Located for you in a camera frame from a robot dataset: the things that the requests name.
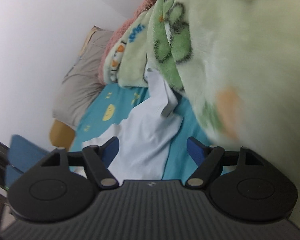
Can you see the grey pillow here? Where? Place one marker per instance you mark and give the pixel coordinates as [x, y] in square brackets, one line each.
[80, 87]

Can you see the white t-shirt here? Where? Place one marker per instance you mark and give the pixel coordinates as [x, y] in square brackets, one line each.
[145, 135]

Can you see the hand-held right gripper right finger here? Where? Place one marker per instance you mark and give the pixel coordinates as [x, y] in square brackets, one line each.
[196, 150]

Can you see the blue covered chair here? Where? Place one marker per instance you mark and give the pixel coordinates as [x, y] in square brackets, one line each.
[22, 152]

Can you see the beige printed pillow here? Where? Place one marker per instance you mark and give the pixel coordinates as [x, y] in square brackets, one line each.
[93, 33]

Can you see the pink fluffy blanket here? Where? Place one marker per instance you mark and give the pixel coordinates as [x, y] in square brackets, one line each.
[140, 12]

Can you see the green cartoon blanket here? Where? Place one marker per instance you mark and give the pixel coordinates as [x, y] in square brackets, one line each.
[252, 67]

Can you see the yellow cushion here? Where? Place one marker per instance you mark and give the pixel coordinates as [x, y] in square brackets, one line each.
[61, 135]

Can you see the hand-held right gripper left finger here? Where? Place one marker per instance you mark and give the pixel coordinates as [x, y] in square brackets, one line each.
[111, 151]

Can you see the teal printed bed sheet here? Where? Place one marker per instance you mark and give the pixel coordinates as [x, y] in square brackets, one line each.
[97, 130]

